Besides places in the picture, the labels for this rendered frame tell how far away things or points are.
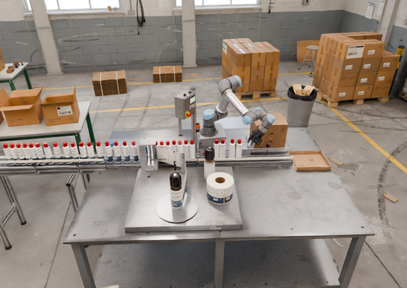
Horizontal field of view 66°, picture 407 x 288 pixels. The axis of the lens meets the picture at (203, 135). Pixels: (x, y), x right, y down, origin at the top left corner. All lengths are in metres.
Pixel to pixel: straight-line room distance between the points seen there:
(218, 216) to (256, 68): 4.17
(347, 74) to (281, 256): 3.92
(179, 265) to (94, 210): 0.86
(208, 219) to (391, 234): 2.16
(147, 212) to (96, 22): 6.10
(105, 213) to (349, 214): 1.78
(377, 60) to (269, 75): 1.83
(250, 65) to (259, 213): 3.99
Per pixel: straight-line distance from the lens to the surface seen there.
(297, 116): 5.15
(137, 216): 2.34
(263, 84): 6.25
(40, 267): 3.47
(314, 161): 3.05
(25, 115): 4.08
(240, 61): 5.93
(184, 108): 2.57
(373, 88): 6.56
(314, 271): 2.96
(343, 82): 6.11
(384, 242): 3.74
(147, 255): 2.96
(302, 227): 2.39
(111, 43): 7.99
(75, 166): 2.98
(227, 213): 2.32
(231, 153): 2.79
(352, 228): 2.50
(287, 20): 8.55
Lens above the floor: 2.49
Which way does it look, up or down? 30 degrees down
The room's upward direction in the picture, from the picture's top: straight up
